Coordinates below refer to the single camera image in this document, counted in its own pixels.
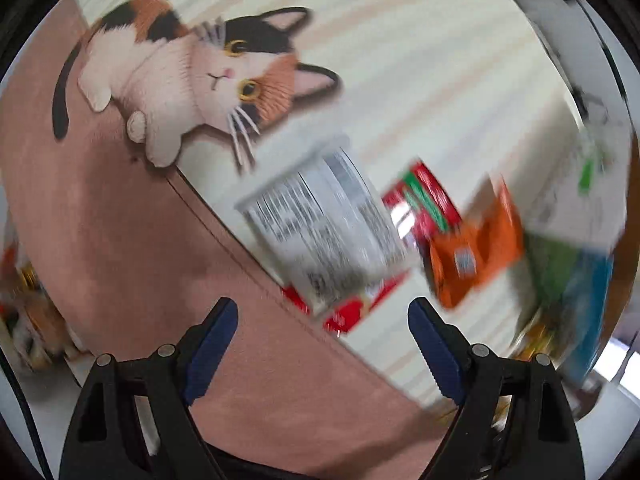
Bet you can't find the orange snack packet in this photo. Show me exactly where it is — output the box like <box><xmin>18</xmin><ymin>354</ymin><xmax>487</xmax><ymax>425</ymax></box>
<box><xmin>428</xmin><ymin>181</ymin><xmax>524</xmax><ymax>309</ymax></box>

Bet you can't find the red green snack packet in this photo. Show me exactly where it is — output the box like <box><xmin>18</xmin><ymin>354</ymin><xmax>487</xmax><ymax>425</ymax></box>
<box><xmin>382</xmin><ymin>160</ymin><xmax>462</xmax><ymax>249</ymax></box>

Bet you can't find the silver grey snack packet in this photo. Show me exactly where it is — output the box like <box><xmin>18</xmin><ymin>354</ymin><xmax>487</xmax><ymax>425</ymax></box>
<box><xmin>236</xmin><ymin>136</ymin><xmax>416</xmax><ymax>318</ymax></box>

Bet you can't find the striped cat print tablecloth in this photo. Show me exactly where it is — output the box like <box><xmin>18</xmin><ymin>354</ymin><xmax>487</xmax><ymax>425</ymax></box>
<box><xmin>1</xmin><ymin>0</ymin><xmax>577</xmax><ymax>479</ymax></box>

